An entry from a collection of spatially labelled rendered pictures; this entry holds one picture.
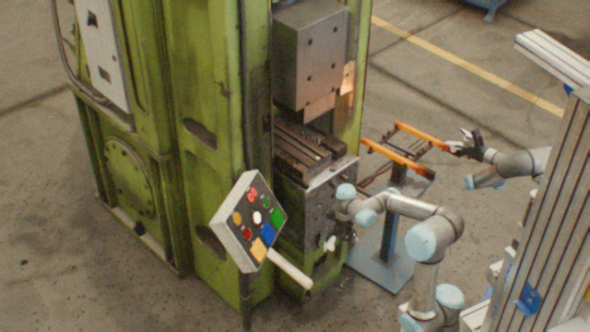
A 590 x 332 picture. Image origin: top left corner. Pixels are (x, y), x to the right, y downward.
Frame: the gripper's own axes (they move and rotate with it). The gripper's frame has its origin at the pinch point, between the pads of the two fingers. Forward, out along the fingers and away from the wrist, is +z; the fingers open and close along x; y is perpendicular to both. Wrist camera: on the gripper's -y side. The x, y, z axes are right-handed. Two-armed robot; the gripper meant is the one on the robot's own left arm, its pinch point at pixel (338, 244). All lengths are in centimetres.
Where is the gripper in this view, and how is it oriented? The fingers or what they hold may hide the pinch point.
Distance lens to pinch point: 290.3
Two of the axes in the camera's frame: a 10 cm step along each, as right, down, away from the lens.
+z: -0.1, 7.6, 6.5
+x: 8.9, -2.9, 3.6
